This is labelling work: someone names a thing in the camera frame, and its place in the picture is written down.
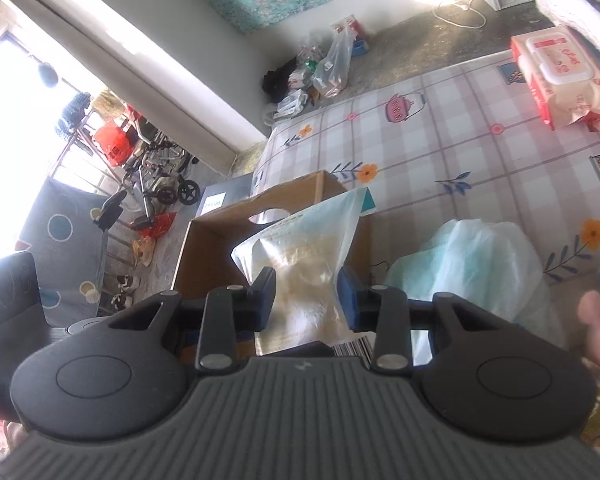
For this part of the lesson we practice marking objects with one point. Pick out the white plaid-stitched blanket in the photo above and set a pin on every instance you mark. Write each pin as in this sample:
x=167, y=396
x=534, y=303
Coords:
x=575, y=25

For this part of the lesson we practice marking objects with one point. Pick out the yellow hanging towel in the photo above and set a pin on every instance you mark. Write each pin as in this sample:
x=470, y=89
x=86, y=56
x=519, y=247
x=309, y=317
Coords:
x=107, y=105

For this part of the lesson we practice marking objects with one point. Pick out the white shoe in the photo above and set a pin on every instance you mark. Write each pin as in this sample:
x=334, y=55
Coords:
x=127, y=283

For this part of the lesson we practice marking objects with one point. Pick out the brown cardboard box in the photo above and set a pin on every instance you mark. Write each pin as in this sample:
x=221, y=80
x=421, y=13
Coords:
x=210, y=245

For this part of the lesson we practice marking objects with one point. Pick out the black cloth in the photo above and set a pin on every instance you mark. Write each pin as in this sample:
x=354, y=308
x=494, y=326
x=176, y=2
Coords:
x=277, y=82

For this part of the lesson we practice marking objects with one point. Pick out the grey case with label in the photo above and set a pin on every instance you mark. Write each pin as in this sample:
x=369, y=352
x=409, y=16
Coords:
x=225, y=192

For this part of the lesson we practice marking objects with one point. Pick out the clear plastic bag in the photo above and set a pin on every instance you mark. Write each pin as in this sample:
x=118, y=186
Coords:
x=335, y=65

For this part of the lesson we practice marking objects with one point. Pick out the dark hanging pouch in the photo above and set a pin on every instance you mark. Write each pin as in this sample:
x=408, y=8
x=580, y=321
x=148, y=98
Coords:
x=47, y=72

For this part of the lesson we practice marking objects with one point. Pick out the red white plastic bag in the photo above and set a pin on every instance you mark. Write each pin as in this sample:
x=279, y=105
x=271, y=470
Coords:
x=350, y=24

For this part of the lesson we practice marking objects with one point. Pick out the folded wheelchair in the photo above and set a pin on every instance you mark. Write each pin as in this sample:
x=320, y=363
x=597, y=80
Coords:
x=180, y=192

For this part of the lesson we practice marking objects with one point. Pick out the clear bag with white cloth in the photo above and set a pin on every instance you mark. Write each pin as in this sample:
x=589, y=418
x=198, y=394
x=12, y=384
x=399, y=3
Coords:
x=305, y=260

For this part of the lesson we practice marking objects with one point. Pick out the white curtain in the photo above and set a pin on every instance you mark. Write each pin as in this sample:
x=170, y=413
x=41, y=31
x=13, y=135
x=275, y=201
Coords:
x=130, y=40

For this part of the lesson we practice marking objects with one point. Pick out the grey circle print chair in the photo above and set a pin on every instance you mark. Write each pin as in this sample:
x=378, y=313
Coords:
x=65, y=260

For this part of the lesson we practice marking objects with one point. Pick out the checkered printed mat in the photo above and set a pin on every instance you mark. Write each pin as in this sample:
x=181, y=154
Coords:
x=430, y=125

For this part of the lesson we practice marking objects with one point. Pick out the pink wet wipes pack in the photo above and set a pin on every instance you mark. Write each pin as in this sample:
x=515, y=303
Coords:
x=560, y=75

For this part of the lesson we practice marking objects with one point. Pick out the blue hanging garment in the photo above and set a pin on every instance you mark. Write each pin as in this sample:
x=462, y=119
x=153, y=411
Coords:
x=72, y=110

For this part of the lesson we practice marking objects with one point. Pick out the tied translucent plastic bag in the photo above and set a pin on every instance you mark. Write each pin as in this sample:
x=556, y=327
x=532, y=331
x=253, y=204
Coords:
x=470, y=270

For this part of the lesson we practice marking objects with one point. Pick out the red cloth on floor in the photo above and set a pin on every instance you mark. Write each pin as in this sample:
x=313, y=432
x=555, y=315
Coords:
x=160, y=225

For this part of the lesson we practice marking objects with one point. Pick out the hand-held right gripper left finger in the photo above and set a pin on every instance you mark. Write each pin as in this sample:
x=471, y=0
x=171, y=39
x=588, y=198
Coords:
x=265, y=300

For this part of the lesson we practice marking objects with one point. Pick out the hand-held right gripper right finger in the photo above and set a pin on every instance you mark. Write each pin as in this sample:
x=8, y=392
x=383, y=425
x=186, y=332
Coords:
x=350, y=305

